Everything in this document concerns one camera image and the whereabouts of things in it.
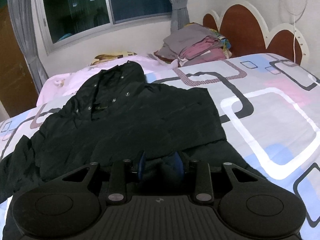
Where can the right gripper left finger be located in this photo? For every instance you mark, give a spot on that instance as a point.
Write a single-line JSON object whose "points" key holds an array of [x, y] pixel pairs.
{"points": [[126, 178]]}

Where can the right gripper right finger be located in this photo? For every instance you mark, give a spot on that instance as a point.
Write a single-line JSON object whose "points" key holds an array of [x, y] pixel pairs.
{"points": [[196, 178]]}

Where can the black hooded puffer jacket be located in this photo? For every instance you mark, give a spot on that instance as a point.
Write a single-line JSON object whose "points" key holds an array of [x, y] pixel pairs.
{"points": [[114, 115]]}

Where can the stack of folded clothes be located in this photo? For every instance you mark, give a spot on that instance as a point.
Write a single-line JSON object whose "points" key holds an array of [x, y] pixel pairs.
{"points": [[194, 44]]}

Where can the patterned bed sheet mattress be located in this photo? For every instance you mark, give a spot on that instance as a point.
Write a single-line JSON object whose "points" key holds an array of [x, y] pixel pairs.
{"points": [[269, 110]]}

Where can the yellow patterned pillow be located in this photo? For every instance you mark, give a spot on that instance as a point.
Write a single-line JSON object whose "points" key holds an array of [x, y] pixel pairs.
{"points": [[102, 58]]}

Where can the brown wooden door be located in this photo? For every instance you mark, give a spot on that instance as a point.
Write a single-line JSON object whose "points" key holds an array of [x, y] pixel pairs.
{"points": [[18, 92]]}

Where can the red white headboard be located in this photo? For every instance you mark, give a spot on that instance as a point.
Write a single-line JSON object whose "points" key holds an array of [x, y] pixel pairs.
{"points": [[247, 31]]}

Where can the right grey curtain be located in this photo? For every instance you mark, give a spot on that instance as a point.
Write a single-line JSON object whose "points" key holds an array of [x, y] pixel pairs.
{"points": [[179, 15]]}

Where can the grey curtain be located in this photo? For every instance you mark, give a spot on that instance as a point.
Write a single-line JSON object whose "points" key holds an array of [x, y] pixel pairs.
{"points": [[20, 12], [179, 15]]}

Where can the left grey curtain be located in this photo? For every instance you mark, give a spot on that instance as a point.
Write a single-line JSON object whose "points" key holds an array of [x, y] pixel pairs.
{"points": [[20, 12]]}

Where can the window with grey frame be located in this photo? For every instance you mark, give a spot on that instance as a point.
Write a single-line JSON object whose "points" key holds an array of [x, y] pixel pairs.
{"points": [[66, 21]]}

